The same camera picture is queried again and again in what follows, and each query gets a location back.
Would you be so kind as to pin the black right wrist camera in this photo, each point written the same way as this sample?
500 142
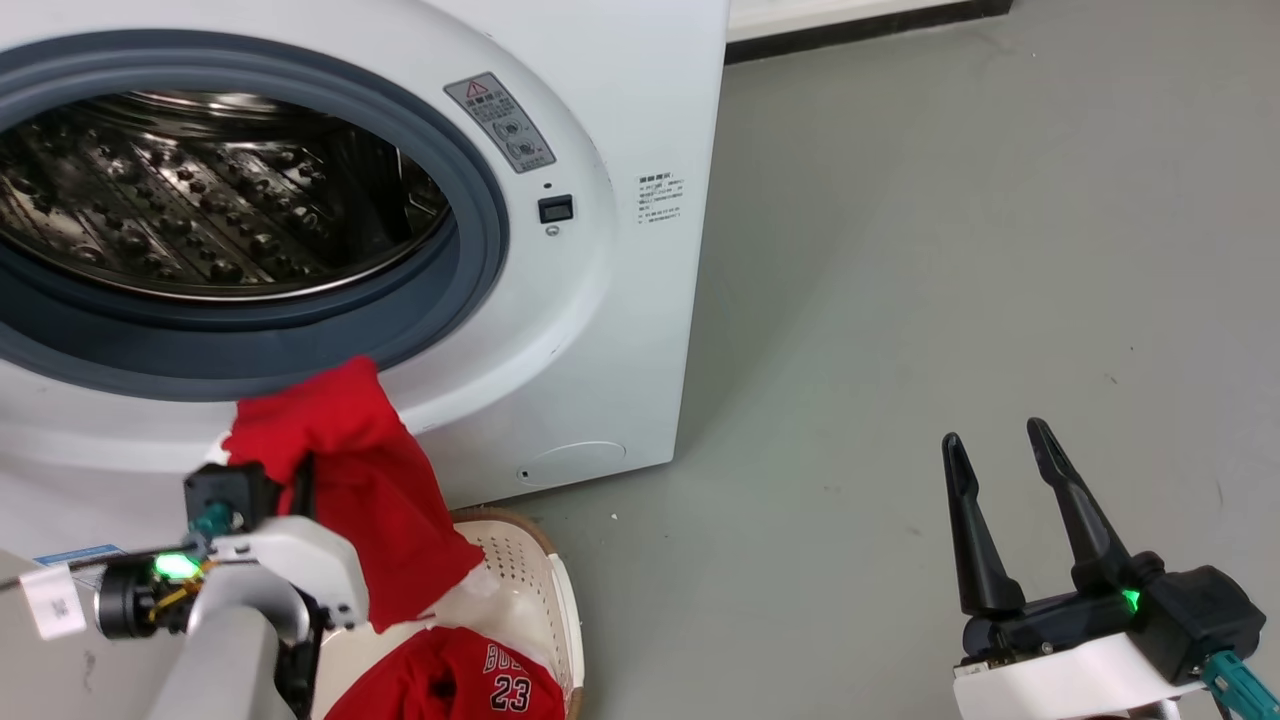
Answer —
1200 620

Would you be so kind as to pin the teal camera plug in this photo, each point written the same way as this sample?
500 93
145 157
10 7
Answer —
1240 685
212 521

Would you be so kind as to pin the black baseboard strip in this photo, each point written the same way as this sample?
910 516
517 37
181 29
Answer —
870 28

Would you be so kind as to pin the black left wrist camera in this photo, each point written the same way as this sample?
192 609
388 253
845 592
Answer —
235 492

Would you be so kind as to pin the cream perforated laundry basket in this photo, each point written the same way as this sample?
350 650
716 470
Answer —
522 570

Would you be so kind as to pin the black door latch socket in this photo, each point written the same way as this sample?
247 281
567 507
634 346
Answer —
556 208

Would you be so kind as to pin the white front-load washing machine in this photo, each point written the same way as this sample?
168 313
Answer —
620 350

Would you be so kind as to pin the grey warning label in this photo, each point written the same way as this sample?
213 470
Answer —
500 122

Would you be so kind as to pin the red basketball jersey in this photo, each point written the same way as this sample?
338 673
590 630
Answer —
370 500

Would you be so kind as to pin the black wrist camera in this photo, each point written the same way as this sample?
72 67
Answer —
235 492
1200 620

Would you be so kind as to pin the stainless steel washing machine drum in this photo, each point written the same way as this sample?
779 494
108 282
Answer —
200 200

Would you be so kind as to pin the round white filter cover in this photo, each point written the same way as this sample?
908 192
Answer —
573 464

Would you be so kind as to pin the teal left camera plug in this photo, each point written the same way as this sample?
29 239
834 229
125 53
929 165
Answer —
212 521

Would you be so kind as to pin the teal right camera plug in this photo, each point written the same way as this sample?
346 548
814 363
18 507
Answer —
1240 685

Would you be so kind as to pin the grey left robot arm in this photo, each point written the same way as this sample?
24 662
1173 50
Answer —
230 660

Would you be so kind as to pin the blue energy label sticker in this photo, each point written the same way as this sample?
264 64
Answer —
85 556

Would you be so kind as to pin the grey rubber door gasket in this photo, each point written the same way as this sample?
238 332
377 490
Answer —
300 350

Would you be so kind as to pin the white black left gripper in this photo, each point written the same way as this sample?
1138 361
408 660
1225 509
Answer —
290 555

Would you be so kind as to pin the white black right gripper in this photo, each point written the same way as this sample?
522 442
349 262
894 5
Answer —
1060 675

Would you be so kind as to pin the small printed text sticker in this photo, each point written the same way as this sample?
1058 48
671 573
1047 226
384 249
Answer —
661 199

